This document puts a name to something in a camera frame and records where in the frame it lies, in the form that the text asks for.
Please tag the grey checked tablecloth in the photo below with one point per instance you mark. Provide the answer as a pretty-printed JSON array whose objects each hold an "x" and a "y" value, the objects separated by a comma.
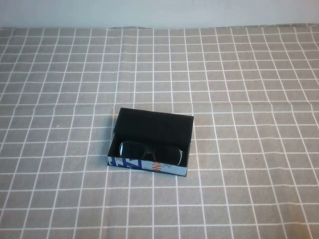
[{"x": 249, "y": 149}]

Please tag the black framed glasses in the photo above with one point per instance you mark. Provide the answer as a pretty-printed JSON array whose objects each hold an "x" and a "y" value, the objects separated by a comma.
[{"x": 163, "y": 153}]

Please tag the black printed glasses case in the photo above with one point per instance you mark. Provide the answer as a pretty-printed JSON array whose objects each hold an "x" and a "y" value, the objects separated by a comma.
[{"x": 154, "y": 124}]

